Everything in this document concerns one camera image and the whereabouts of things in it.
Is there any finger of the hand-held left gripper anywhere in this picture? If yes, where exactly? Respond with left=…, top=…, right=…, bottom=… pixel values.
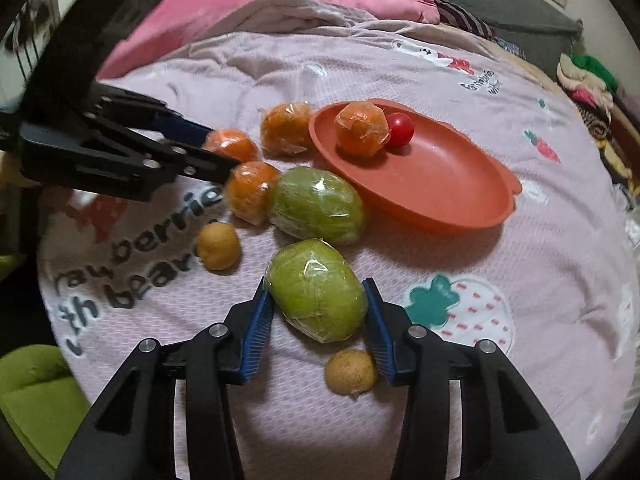
left=92, top=84, right=215, bottom=148
left=90, top=119, right=242, bottom=184

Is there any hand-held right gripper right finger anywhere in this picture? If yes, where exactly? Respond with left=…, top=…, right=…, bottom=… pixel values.
left=361, top=277, right=582, bottom=480

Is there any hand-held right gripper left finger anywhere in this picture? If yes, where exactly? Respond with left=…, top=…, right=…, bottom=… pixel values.
left=54, top=276, right=276, bottom=480

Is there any plastic-wrapped orange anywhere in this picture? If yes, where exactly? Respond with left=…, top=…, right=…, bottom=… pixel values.
left=202, top=129, right=261, bottom=163
left=334, top=101, right=391, bottom=157
left=259, top=101, right=315, bottom=157
left=223, top=160, right=282, bottom=227

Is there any plastic-wrapped green mango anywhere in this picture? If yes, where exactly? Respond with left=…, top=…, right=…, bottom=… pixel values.
left=268, top=167, right=368, bottom=246
left=264, top=238, right=369, bottom=345

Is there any small brown round fruit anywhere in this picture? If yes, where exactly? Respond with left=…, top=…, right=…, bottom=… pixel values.
left=324, top=349, right=378, bottom=400
left=195, top=221, right=242, bottom=273

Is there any orange-red plastic plate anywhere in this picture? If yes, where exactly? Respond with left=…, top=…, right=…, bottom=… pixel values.
left=308, top=98, right=523, bottom=235

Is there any pink quilt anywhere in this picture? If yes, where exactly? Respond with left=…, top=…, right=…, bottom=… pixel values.
left=95, top=0, right=441, bottom=81

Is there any pink printed blanket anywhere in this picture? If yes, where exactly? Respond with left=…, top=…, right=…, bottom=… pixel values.
left=35, top=30, right=640, bottom=480

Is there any red cherry tomato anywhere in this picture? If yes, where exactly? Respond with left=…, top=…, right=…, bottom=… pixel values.
left=386, top=112, right=415, bottom=148

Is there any striped dark cloth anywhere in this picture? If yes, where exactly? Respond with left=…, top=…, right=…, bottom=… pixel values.
left=432, top=0, right=501, bottom=38

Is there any dark patterned cloth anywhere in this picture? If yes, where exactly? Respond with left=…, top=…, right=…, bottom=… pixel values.
left=487, top=32, right=526, bottom=61

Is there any pile of folded clothes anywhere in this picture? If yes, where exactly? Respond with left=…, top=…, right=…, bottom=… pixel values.
left=556, top=52, right=640, bottom=196

